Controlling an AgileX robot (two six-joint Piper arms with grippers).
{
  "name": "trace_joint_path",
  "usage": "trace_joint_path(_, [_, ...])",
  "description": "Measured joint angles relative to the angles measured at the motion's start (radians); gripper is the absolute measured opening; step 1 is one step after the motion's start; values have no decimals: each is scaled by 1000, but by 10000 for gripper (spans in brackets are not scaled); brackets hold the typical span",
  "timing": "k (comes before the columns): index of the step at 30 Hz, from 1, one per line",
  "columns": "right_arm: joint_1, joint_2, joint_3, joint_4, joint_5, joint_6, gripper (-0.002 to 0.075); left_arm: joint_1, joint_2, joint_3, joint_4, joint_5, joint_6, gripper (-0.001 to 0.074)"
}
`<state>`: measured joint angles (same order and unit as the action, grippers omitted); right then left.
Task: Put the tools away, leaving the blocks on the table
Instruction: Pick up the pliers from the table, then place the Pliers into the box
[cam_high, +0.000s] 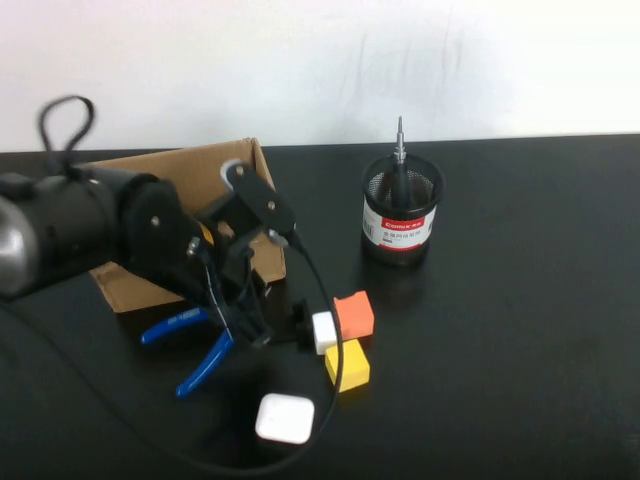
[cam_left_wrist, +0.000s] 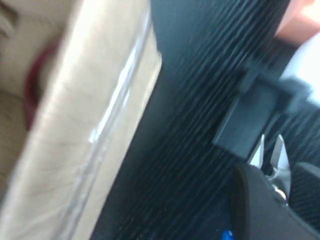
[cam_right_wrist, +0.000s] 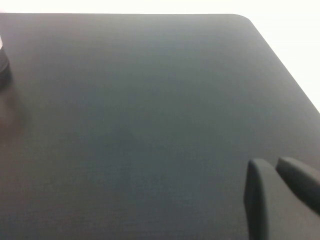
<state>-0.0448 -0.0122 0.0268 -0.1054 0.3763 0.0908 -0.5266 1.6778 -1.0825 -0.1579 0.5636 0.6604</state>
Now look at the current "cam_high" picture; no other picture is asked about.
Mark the black plastic clamp piece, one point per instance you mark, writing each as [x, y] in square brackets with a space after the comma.
[301, 320]

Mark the orange foam block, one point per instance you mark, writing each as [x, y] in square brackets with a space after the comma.
[355, 315]

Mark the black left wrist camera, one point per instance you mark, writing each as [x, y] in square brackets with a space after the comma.
[260, 200]

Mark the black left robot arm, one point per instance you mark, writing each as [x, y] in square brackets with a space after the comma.
[75, 230]

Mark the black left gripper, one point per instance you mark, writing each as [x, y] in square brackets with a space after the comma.
[235, 265]

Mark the black mesh pen holder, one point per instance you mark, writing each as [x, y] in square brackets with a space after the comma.
[397, 235]

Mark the brown cardboard box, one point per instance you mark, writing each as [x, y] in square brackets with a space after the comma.
[150, 290]

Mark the yellow foam block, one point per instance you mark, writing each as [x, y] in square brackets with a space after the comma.
[352, 367]

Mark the white foam block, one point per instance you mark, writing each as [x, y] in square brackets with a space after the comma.
[325, 332]

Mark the white earbuds case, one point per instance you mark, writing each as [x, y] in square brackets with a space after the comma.
[285, 417]

